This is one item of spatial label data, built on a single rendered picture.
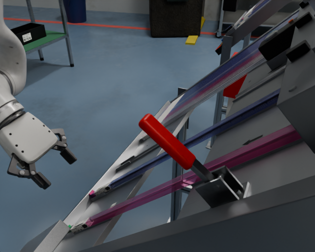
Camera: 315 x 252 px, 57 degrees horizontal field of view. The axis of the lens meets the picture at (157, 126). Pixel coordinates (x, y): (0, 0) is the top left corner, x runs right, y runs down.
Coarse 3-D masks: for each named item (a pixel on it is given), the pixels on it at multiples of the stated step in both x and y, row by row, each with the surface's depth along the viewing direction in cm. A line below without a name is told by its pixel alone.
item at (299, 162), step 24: (264, 72) 52; (240, 96) 50; (264, 120) 35; (216, 144) 40; (240, 144) 34; (288, 144) 26; (240, 168) 30; (264, 168) 26; (288, 168) 24; (312, 168) 22; (192, 192) 33
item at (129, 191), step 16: (176, 128) 67; (144, 144) 79; (128, 160) 74; (144, 160) 63; (144, 176) 55; (112, 192) 60; (128, 192) 52; (96, 208) 59; (96, 224) 49; (112, 224) 46; (64, 240) 56; (80, 240) 49; (96, 240) 43
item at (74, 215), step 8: (160, 112) 97; (136, 136) 85; (136, 144) 83; (128, 152) 80; (120, 160) 77; (112, 168) 74; (104, 176) 72; (112, 176) 73; (96, 184) 69; (104, 184) 71; (88, 192) 67; (80, 200) 65; (88, 200) 66; (80, 208) 64; (72, 216) 62; (72, 224) 61
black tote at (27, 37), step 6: (24, 24) 280; (30, 24) 286; (36, 24) 283; (42, 24) 280; (12, 30) 269; (18, 30) 275; (24, 30) 282; (30, 30) 268; (36, 30) 274; (42, 30) 280; (18, 36) 257; (24, 36) 263; (30, 36) 269; (36, 36) 276; (42, 36) 282; (24, 42) 265
